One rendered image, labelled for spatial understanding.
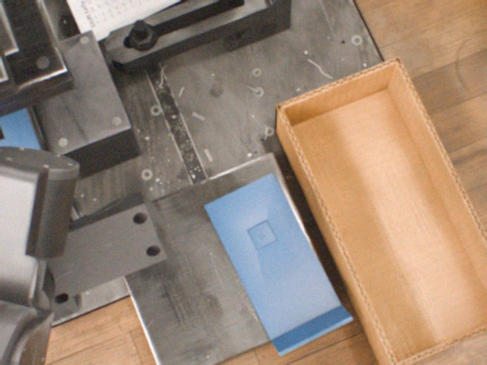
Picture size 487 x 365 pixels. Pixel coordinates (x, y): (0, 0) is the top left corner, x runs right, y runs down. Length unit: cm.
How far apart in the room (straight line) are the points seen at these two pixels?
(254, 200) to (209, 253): 6
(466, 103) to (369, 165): 12
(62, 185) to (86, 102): 26
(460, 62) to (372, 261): 22
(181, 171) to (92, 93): 12
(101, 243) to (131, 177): 26
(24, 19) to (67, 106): 16
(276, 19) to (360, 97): 11
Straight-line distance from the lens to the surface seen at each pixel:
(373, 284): 86
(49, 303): 59
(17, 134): 82
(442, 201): 88
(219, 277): 84
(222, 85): 91
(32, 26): 68
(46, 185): 56
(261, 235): 84
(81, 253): 64
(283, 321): 83
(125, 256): 64
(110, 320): 86
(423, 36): 94
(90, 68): 83
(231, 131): 89
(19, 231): 55
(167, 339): 83
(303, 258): 84
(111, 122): 81
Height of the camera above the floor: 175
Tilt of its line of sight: 75 degrees down
